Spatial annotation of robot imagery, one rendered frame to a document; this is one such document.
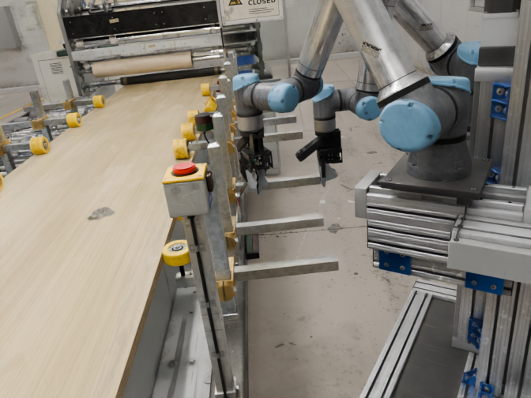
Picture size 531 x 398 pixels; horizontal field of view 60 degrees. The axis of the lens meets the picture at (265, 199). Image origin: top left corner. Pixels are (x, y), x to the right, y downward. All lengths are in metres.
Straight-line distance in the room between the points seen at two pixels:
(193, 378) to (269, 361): 0.93
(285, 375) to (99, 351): 1.23
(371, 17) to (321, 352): 1.53
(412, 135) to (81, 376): 0.78
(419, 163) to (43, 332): 0.91
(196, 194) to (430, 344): 1.34
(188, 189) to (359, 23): 0.50
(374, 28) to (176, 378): 0.95
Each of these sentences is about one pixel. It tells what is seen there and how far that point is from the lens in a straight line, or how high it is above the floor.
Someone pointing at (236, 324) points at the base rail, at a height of 0.70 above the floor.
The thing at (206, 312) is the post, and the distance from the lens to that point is 0.92.
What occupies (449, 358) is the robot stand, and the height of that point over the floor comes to 0.21.
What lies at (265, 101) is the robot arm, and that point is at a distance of 1.22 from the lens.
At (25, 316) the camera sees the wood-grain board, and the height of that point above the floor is 0.90.
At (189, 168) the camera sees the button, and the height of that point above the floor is 1.23.
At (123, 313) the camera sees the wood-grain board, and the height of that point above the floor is 0.90.
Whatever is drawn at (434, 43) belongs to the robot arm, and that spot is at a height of 1.28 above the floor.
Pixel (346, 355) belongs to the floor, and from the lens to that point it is 2.15.
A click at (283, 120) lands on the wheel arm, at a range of 2.09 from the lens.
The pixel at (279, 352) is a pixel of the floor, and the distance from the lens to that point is 2.18.
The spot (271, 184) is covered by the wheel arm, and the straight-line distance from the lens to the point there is 1.65.
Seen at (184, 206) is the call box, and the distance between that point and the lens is 0.78.
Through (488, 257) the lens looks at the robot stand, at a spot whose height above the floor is 0.93.
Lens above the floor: 1.49
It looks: 24 degrees down
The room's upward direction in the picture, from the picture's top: 6 degrees counter-clockwise
